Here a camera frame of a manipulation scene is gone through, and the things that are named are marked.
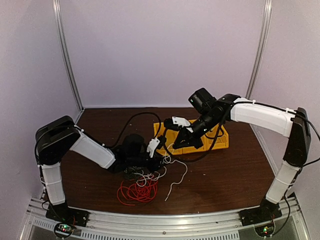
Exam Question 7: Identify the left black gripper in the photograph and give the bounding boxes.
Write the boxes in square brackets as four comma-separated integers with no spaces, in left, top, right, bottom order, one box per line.
[127,151,171,173]

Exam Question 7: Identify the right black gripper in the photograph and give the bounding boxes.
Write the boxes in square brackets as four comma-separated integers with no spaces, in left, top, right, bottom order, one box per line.
[173,111,222,150]

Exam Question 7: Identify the white cable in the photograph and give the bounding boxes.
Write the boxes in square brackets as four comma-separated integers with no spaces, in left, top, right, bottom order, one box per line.
[132,143,189,202]

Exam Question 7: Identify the red cable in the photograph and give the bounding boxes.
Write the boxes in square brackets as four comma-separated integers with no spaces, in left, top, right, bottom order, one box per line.
[116,178,160,206]

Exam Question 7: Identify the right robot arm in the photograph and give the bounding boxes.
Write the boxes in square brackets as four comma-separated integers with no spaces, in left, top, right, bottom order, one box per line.
[172,88,311,221]

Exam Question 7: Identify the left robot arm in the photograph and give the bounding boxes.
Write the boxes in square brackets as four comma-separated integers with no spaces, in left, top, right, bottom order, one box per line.
[34,115,162,222]

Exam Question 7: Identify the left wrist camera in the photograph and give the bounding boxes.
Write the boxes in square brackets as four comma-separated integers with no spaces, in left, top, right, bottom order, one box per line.
[146,135,167,158]

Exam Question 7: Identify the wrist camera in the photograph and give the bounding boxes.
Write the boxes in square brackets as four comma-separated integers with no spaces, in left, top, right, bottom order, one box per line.
[163,116,194,133]
[146,135,167,158]

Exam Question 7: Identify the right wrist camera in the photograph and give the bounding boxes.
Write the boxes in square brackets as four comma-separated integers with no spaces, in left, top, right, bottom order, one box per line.
[163,116,194,133]

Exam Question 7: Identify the left black camera cable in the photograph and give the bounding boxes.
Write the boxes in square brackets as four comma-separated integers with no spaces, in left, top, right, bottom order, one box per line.
[109,112,162,151]

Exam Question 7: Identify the black camera cable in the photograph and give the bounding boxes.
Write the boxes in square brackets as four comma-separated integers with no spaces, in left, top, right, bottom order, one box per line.
[162,119,226,163]
[109,112,162,151]

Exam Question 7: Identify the right black camera cable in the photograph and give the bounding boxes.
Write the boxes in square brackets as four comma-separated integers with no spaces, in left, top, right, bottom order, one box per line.
[162,119,226,163]

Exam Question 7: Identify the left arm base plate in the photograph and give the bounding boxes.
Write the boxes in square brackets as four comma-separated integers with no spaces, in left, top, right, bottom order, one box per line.
[45,208,90,227]

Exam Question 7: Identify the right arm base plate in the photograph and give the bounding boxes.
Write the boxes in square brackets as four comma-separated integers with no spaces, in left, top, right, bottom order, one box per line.
[239,207,282,227]

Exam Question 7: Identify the front aluminium rail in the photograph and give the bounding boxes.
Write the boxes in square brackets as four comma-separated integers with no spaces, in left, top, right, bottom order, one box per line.
[17,197,311,240]

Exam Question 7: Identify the right aluminium frame post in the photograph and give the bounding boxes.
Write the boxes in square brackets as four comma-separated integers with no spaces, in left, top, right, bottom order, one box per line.
[246,0,273,99]

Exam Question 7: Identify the aluminium frame post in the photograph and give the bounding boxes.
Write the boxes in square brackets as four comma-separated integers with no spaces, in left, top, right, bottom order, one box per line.
[52,0,84,112]
[246,0,273,99]

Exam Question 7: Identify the left aluminium frame post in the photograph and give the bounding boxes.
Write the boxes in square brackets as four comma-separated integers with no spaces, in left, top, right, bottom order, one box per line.
[52,0,84,112]

